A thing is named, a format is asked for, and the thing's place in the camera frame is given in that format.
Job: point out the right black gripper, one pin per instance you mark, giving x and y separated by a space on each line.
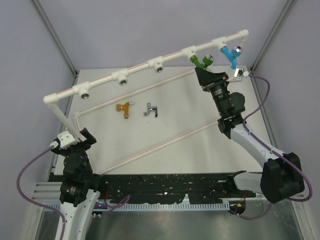
216 79

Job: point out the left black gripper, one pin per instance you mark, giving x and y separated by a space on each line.
90 140

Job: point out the green water faucet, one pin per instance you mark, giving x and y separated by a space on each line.
204 64

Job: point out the white PVC pipe frame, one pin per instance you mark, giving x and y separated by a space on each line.
121 77

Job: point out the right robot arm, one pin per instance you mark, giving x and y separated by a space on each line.
281 177

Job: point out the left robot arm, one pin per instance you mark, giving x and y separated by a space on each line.
79 187

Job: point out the blue water faucet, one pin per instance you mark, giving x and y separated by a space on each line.
232 55

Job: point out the orange water faucet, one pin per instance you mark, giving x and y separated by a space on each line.
124 108

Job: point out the chrome water faucet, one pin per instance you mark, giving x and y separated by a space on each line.
150 109

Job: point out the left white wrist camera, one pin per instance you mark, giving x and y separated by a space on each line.
64 140

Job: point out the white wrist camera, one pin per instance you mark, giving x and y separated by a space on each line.
238 74
64 140

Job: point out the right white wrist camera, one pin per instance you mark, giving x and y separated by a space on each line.
238 74

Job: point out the white slotted cable duct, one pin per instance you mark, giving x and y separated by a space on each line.
184 206

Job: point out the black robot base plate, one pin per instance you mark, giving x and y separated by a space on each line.
167 189

